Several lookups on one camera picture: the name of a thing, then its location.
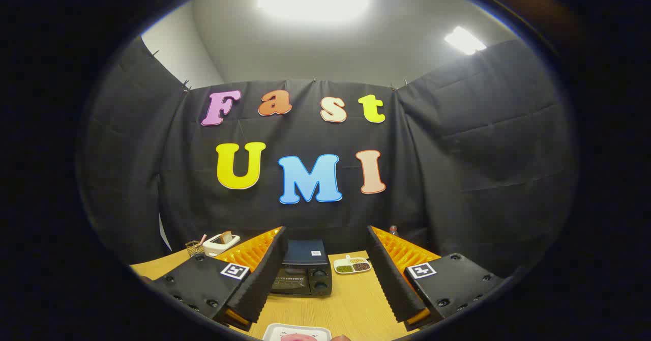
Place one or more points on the brown bread slice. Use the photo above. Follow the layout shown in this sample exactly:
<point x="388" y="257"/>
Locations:
<point x="226" y="237"/>

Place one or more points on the pink ham slice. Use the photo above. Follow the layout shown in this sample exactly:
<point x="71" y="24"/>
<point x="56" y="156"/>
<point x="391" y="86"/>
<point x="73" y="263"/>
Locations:
<point x="297" y="338"/>

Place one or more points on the small ceiling light panel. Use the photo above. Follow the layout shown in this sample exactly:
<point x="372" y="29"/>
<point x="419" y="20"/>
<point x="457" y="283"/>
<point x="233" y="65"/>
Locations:
<point x="464" y="40"/>

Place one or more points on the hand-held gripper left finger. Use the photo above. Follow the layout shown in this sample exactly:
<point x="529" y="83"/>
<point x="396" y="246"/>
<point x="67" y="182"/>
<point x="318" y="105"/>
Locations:
<point x="264" y="275"/>

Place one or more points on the white divided bean dish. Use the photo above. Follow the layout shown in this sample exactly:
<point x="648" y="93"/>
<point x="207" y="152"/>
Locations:
<point x="352" y="265"/>

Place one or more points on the black toaster oven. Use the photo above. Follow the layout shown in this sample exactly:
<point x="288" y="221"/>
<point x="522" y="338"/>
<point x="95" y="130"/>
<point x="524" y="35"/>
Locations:
<point x="305" y="252"/>

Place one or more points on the white square plate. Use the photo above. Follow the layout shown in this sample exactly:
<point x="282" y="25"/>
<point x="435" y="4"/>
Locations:
<point x="274" y="331"/>

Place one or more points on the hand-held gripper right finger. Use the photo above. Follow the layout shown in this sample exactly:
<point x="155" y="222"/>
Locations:
<point x="389" y="275"/>

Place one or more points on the white bread toaster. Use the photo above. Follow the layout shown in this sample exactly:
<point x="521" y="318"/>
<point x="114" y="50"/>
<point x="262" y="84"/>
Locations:
<point x="211" y="248"/>

